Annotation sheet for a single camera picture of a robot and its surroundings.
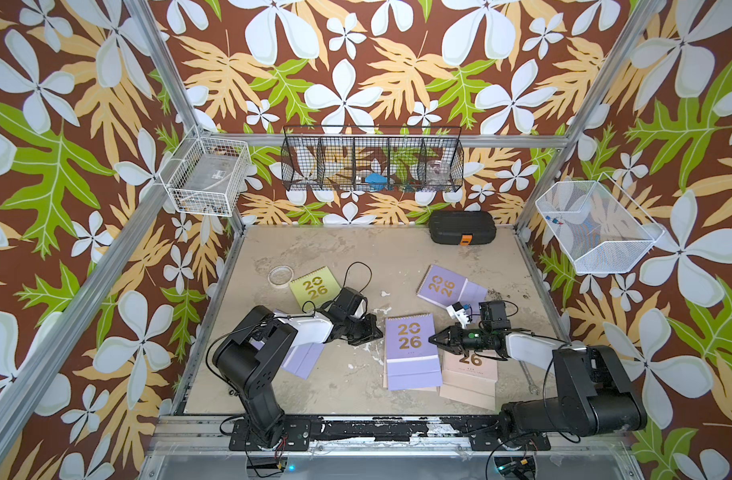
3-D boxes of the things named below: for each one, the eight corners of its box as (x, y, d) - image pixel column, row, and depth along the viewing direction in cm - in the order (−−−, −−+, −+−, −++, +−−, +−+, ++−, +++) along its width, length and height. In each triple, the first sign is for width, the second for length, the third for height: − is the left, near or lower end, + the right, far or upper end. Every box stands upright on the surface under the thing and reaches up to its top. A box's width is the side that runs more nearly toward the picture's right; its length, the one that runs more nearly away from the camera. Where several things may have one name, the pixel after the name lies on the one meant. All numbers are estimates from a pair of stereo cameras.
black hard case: (432, 247, 116) (435, 236, 111) (427, 221, 126) (430, 209, 120) (495, 247, 116) (501, 236, 111) (485, 221, 126) (490, 210, 120)
